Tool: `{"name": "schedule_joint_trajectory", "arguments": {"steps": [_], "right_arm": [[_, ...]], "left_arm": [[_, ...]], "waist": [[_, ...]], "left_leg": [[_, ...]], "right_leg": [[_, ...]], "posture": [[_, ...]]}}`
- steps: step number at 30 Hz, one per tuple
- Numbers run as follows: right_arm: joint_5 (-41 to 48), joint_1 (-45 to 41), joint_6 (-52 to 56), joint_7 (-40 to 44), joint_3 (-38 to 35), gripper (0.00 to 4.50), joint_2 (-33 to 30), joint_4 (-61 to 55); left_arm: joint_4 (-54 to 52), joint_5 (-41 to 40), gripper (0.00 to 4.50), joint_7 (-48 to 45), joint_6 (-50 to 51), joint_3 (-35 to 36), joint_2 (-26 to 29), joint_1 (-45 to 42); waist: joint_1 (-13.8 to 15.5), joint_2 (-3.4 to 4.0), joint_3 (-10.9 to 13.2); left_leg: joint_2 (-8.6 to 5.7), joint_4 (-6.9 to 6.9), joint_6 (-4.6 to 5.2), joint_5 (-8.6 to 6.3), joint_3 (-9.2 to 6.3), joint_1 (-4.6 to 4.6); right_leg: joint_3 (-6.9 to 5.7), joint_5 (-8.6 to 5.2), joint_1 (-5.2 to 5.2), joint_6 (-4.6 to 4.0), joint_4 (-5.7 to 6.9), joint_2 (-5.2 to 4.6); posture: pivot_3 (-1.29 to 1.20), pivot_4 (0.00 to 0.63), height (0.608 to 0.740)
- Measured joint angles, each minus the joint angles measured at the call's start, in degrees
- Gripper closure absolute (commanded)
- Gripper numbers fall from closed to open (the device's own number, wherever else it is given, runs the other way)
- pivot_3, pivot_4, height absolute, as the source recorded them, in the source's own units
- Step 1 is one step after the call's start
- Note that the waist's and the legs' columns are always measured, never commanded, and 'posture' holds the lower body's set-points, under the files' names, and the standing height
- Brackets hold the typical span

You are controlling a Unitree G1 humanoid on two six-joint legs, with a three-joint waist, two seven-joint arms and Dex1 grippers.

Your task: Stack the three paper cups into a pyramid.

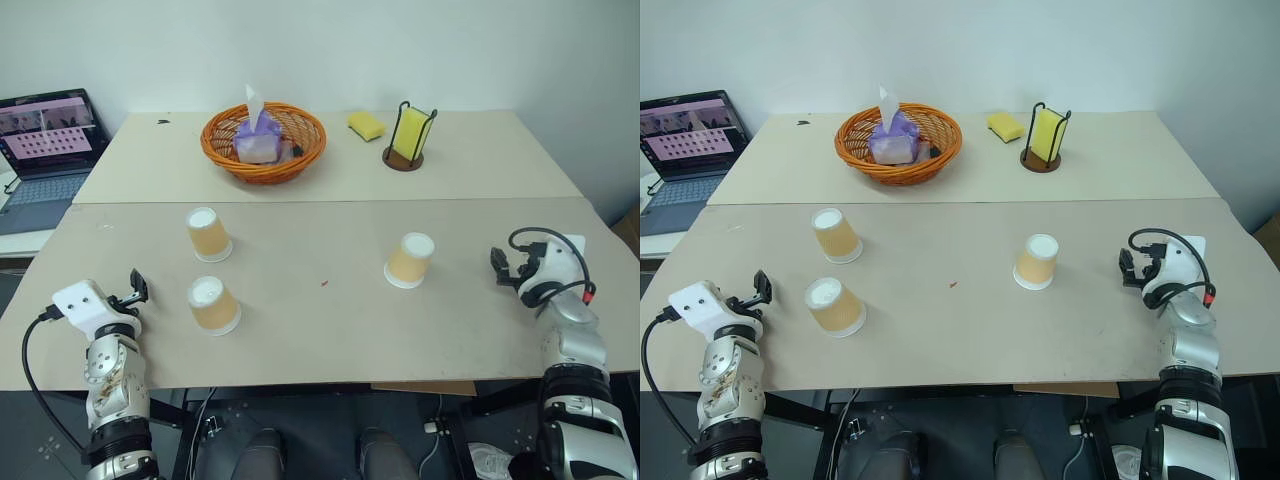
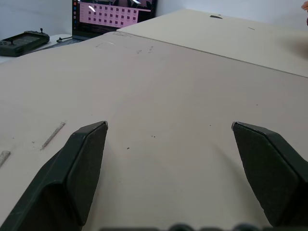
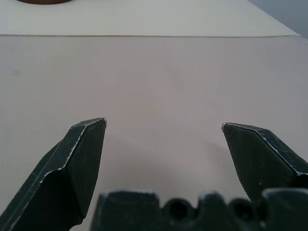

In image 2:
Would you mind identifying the open laptop with lit screen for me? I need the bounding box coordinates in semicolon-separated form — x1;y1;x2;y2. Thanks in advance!
71;0;158;41

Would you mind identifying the dark green handheld remote controller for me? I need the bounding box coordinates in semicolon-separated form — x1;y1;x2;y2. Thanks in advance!
0;28;50;57

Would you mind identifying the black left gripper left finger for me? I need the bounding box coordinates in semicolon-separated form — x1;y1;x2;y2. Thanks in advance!
0;121;108;231

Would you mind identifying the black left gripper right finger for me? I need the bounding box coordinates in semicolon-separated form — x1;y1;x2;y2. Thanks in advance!
231;121;308;227

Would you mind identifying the person's bare hand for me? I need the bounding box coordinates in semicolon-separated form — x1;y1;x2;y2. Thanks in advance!
301;2;308;26

